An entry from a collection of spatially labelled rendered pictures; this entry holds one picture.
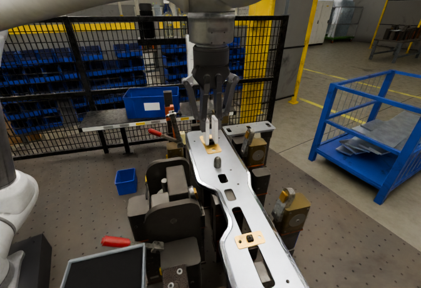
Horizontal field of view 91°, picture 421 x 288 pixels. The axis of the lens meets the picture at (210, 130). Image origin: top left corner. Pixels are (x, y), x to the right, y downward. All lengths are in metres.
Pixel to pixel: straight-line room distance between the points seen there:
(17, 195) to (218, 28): 0.84
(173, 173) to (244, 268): 0.30
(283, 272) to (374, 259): 0.60
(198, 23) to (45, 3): 0.22
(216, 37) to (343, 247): 1.00
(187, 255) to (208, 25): 0.49
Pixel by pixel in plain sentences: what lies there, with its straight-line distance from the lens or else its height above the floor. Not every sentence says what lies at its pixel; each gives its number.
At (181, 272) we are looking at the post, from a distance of 0.53.
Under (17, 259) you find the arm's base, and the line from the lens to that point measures 1.09.
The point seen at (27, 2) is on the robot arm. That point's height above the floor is 1.58.
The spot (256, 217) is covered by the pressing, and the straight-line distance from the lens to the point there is 0.73.
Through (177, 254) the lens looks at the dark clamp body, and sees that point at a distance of 0.57.
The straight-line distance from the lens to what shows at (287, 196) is 0.69.
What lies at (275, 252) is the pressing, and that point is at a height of 1.00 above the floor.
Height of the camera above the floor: 1.57
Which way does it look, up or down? 30 degrees down
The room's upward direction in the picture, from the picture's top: straight up
